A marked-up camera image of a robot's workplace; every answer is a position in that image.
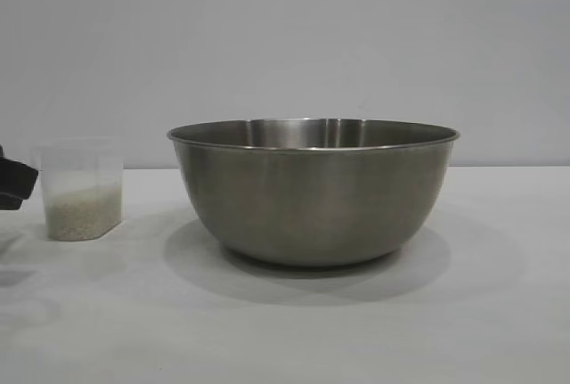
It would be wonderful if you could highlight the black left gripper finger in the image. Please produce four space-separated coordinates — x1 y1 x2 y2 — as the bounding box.
0 155 40 212

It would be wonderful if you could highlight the clear plastic measuring cup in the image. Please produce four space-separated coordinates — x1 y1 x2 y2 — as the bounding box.
29 136 125 241

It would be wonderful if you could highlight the white uncooked rice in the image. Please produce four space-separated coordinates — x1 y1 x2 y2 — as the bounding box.
45 181 123 240

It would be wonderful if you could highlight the stainless steel mixing bowl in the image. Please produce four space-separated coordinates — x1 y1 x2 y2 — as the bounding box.
167 117 462 268

